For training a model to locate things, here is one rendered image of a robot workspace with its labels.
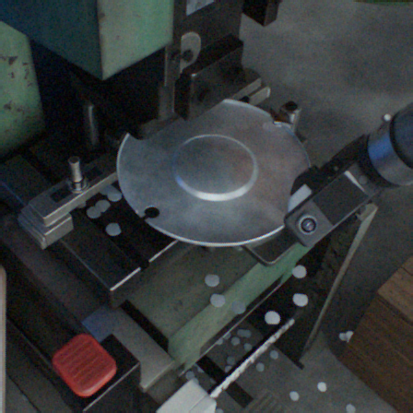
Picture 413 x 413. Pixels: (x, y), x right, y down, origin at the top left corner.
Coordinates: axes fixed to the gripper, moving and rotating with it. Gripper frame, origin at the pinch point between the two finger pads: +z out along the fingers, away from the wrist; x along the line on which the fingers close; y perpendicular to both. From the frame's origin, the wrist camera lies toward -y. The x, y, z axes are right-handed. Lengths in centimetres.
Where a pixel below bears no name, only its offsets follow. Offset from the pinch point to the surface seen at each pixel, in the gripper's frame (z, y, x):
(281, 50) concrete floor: 105, 118, 38
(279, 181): 3.7, 5.0, 5.0
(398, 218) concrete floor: 73, 81, -31
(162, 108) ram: -2.5, -6.6, 22.5
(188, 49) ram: -11.1, -3.8, 25.0
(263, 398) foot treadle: 55, 2, -31
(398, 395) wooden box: 54, 29, -55
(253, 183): 4.6, 1.8, 7.1
